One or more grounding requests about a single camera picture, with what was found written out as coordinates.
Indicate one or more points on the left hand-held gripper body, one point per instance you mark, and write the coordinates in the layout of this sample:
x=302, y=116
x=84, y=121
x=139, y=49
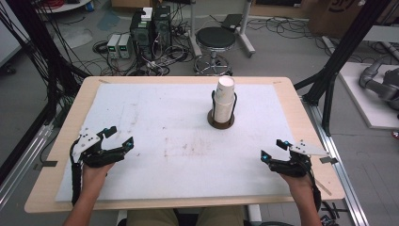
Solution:
x=89, y=141

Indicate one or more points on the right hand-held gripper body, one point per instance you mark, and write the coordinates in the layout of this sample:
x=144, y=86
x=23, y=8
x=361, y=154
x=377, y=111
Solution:
x=295, y=166

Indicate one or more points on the person's right hand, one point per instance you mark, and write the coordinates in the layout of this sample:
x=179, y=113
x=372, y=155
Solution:
x=298, y=183

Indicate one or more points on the person's left hand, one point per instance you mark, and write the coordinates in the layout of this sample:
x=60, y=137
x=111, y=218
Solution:
x=94, y=175

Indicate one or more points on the white table mat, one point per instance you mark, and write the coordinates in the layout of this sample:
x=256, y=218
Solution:
x=172, y=150

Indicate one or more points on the white table leg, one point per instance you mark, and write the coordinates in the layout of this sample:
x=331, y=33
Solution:
x=254, y=213

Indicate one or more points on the stack of white paper cups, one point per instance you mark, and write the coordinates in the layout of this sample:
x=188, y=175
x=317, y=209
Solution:
x=224, y=97

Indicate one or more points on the person's legs in khaki pants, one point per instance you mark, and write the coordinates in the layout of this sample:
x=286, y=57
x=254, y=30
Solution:
x=150, y=218

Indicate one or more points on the grey power supply unit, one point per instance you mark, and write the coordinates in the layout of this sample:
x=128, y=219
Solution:
x=113, y=45
x=124, y=45

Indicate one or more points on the white platform board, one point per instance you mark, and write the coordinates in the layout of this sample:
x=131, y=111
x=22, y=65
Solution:
x=363, y=106

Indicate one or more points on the black computer tower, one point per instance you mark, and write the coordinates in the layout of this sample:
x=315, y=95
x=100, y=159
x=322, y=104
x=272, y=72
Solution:
x=141, y=34
x=162, y=25

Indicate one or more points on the white metal stand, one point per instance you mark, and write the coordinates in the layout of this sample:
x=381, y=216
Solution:
x=246, y=37

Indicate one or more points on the small white box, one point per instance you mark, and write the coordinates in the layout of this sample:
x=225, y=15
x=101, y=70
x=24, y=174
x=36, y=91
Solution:
x=146, y=14

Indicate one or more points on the black round stool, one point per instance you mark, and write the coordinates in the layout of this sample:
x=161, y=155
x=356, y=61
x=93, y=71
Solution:
x=215, y=37

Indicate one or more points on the blue tape roll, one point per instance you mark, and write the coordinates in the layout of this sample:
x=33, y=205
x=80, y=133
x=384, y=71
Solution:
x=89, y=5

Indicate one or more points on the white round table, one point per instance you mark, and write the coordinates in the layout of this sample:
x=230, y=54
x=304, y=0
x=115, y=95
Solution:
x=66, y=5

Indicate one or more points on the brown cardboard box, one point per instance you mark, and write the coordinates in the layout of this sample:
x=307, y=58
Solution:
x=342, y=15

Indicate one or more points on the aluminium rail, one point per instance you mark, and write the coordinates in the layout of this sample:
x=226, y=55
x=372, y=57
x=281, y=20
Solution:
x=342, y=163
x=25, y=157

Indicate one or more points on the black metal frame post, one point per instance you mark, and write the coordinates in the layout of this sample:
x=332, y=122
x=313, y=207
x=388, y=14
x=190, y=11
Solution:
x=335, y=62

